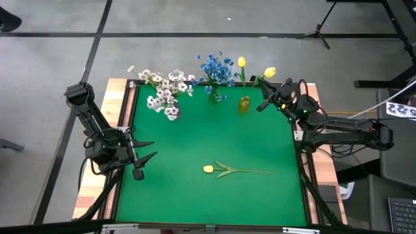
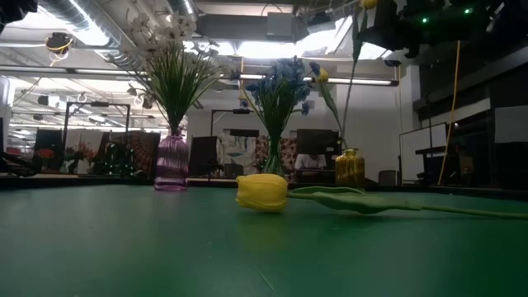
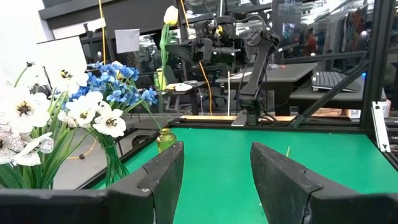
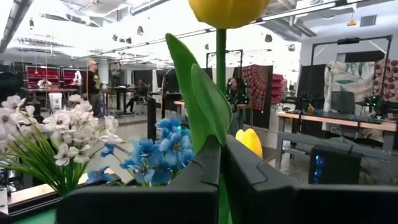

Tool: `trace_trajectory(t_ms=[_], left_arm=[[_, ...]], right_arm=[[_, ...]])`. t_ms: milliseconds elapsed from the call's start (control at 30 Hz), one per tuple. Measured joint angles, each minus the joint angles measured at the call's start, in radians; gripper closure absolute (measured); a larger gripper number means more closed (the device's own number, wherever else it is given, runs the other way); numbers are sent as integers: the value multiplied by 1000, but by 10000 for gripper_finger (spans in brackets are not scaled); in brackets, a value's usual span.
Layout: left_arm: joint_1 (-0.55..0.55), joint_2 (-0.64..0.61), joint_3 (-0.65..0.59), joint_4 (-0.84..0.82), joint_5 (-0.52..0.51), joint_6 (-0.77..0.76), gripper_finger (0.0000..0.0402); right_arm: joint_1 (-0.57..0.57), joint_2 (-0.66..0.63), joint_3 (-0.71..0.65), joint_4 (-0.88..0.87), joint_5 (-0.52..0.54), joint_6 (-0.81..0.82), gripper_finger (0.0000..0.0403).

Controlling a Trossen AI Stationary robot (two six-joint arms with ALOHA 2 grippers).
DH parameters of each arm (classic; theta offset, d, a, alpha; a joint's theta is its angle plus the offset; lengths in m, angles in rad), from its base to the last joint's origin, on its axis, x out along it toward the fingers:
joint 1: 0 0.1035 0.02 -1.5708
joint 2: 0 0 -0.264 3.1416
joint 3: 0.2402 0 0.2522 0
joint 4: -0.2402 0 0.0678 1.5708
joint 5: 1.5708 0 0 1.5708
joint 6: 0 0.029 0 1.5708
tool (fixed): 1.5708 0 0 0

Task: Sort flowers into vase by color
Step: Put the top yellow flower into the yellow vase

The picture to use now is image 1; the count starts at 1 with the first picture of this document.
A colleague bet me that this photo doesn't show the black metal stand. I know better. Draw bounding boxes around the black metal stand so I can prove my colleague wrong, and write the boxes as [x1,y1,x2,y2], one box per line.
[353,0,416,89]

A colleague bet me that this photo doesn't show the yellow cable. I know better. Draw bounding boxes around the yellow cable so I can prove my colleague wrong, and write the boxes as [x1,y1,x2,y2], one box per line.
[321,111,378,115]

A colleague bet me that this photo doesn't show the person's shoe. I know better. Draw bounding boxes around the person's shoe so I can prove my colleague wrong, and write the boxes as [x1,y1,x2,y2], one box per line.
[0,6,23,33]

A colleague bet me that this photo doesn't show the black cable bundle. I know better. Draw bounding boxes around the black cable bundle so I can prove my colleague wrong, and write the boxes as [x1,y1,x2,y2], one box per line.
[326,142,360,161]

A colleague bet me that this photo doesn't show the white cable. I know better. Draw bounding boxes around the white cable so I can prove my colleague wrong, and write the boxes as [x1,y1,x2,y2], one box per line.
[337,79,416,124]

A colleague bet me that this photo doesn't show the white number tag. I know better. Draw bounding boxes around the white number tag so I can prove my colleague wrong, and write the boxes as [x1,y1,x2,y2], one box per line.
[385,101,416,118]

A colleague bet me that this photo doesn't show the black frame strut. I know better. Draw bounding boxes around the black frame strut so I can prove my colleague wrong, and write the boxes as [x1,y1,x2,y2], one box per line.
[298,162,345,227]
[77,168,126,222]

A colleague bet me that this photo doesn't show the grey furniture foot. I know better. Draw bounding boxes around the grey furniture foot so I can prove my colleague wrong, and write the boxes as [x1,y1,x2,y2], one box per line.
[0,138,25,153]

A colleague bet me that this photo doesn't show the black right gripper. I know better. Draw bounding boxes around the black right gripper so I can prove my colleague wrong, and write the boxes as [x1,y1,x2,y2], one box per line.
[255,77,307,121]

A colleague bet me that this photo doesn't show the green table mat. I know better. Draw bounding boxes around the green table mat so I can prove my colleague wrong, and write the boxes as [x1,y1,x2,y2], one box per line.
[115,83,308,228]

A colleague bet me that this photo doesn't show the yellow artificial tulip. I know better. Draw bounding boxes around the yellow artificial tulip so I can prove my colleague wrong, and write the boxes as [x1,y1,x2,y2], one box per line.
[237,56,248,98]
[203,161,273,179]
[252,66,277,88]

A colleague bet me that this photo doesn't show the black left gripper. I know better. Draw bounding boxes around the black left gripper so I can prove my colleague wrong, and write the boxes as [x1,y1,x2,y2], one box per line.
[118,128,159,182]

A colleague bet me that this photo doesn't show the black keyboard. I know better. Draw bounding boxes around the black keyboard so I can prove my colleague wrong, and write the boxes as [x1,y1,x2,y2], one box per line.
[388,197,416,234]

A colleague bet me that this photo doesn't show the black frame bar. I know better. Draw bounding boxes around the black frame bar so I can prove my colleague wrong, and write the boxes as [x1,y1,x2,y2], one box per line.
[0,219,416,234]

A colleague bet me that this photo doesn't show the grey desk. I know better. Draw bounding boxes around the grey desk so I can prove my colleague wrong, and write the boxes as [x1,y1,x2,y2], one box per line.
[369,174,416,233]
[376,88,416,189]

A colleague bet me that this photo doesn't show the yellow glass vase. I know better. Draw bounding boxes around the yellow glass vase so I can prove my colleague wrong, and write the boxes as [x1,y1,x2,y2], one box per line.
[239,95,252,114]

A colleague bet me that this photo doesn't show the silver metal bracket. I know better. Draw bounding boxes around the silver metal bracket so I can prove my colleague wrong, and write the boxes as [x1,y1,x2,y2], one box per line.
[101,222,140,233]
[281,226,321,234]

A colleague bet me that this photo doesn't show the black tripod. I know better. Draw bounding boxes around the black tripod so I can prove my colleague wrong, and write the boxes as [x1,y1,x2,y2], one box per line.
[295,0,339,50]

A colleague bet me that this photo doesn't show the white crumpled bag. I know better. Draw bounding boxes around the white crumpled bag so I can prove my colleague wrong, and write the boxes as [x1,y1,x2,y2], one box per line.
[339,181,356,200]

